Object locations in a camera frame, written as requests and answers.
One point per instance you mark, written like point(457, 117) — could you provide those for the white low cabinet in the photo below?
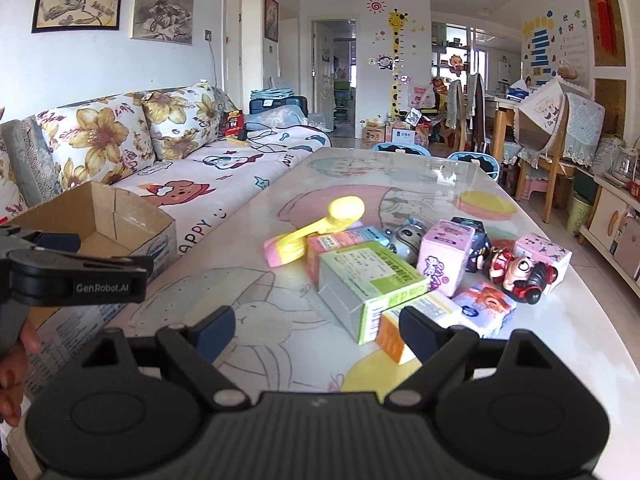
point(613, 226)

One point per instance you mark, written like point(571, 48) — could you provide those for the floral cushion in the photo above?
point(182, 120)
point(104, 140)

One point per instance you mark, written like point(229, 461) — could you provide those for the giraffe height wall sticker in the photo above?
point(397, 21)

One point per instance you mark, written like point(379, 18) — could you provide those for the blue plastic stool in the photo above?
point(409, 149)

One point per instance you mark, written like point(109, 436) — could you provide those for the pink blue milk carton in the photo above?
point(318, 245)

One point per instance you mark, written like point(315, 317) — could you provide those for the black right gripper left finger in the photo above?
point(187, 356)

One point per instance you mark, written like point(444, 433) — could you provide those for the yellow pink clip toy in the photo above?
point(342, 213)

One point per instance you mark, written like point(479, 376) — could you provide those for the pink white small box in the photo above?
point(541, 249)

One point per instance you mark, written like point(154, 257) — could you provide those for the dark polyhedron puzzle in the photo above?
point(481, 244)

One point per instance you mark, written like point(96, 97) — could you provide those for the floral cushion near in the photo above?
point(104, 140)

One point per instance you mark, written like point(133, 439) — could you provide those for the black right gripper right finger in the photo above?
point(421, 387)

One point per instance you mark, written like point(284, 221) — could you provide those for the silver panda figurine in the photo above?
point(405, 240)

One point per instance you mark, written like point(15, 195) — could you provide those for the pink tall toy box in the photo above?
point(444, 254)

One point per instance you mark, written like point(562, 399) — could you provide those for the wooden chair with cover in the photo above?
point(559, 126)

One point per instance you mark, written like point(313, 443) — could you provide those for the white orange medicine box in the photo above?
point(417, 329)

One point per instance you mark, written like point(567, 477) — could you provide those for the brown cardboard box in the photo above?
point(110, 222)

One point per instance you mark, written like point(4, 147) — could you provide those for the red snack packet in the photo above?
point(235, 125)

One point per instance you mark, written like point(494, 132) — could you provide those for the person's left hand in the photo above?
point(13, 373)

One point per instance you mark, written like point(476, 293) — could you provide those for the white blue orange box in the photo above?
point(483, 308)

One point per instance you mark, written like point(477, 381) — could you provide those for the grey portrait picture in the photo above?
point(168, 21)

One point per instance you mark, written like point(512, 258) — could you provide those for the floral cushion far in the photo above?
point(182, 120)

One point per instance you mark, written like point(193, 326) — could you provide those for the grey patterned cushion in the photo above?
point(31, 160)

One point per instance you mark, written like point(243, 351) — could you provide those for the green waste bin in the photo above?
point(578, 214)

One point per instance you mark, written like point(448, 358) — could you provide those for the green medicine box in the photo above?
point(358, 283)

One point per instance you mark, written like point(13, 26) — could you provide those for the red black doll figurine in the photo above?
point(520, 277)

